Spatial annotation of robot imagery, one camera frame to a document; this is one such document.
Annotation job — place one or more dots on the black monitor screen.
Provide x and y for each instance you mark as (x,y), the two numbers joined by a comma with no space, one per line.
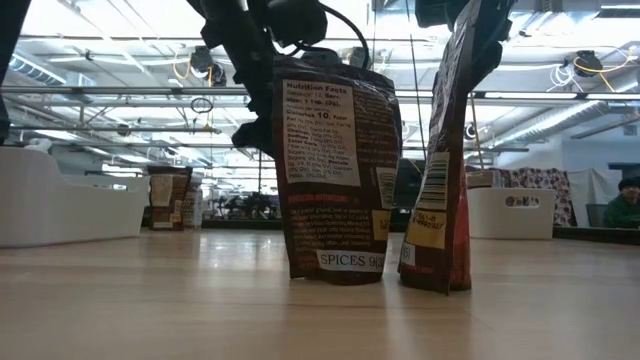
(407,185)

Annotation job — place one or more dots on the silver air duct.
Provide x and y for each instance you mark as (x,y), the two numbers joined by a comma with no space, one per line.
(30,67)
(550,121)

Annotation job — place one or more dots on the grey office chair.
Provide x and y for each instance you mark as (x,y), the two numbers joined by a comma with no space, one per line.
(595,215)

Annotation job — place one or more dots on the floral patterned cloth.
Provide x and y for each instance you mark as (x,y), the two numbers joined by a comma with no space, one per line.
(545,180)

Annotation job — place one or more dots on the white plastic storage bin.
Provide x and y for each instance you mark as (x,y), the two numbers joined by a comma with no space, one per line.
(500,220)
(60,210)

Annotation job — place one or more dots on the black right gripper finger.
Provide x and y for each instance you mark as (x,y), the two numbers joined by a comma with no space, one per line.
(485,62)

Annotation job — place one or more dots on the white cloth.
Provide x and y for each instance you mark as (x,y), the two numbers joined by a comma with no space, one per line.
(582,200)

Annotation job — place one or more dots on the white-lidded glass spice jar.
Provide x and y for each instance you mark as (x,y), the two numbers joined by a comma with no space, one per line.
(196,205)

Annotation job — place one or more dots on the metal ceiling rail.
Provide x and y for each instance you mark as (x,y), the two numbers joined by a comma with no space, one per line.
(125,91)

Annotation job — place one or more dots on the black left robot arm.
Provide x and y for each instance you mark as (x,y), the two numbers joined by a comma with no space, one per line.
(12,50)

